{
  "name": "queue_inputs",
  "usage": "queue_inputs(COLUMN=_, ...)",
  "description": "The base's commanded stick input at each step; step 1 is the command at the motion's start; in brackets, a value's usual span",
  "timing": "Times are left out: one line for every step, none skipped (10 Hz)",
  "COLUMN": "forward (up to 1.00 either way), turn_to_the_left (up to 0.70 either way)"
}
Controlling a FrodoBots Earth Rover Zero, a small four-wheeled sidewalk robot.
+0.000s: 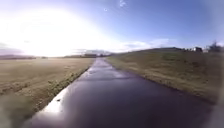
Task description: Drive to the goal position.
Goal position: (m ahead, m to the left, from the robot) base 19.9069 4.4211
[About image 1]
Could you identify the dark wet asphalt path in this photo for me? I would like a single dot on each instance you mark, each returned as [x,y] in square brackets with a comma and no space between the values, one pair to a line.
[113,100]

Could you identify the dark tree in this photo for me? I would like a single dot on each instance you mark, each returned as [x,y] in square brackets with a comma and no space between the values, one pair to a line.
[215,47]

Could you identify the grassy hill slope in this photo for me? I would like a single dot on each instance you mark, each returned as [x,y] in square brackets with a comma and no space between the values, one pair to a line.
[173,68]

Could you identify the flat dry grass field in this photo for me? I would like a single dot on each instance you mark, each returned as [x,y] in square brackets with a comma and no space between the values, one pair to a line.
[30,76]

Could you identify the distant buildings and trees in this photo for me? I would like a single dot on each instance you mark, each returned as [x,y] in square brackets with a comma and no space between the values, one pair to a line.
[88,55]

